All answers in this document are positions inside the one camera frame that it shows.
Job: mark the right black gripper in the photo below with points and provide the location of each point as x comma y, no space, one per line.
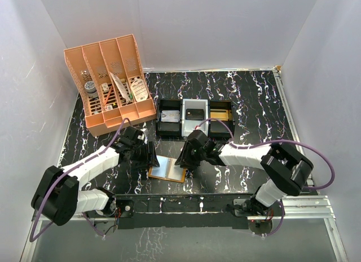
183,160

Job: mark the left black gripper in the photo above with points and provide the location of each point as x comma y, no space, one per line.
149,158

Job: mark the orange leather card holder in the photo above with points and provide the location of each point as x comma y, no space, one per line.
168,170

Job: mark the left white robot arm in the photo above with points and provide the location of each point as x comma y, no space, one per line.
60,193

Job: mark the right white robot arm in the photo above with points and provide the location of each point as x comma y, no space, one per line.
287,169

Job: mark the white middle card bin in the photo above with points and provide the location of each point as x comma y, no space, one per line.
189,125

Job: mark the silver credit card stack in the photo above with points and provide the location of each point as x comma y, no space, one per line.
170,116

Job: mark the left black card bin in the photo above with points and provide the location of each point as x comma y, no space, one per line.
164,129

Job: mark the black card bin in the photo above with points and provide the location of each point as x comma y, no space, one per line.
164,129
216,129

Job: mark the black credit card stack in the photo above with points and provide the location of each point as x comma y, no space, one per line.
195,114

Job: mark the gold credit card stack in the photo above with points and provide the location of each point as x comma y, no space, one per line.
221,114

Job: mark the right black card bin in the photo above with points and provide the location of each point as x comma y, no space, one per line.
216,129

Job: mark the white labelled package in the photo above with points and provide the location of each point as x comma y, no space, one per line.
139,89

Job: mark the white paper leaflet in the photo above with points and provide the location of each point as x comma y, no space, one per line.
120,87

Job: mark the orange pencil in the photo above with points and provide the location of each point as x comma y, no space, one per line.
108,95

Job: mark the peach desk file organizer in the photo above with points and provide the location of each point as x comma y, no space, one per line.
95,62

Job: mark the grey tape roll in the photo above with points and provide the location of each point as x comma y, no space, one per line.
91,89

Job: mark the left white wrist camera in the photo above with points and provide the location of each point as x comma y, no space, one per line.
143,136

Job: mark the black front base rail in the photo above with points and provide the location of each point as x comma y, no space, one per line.
182,210

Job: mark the aluminium table frame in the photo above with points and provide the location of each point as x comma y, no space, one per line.
308,232

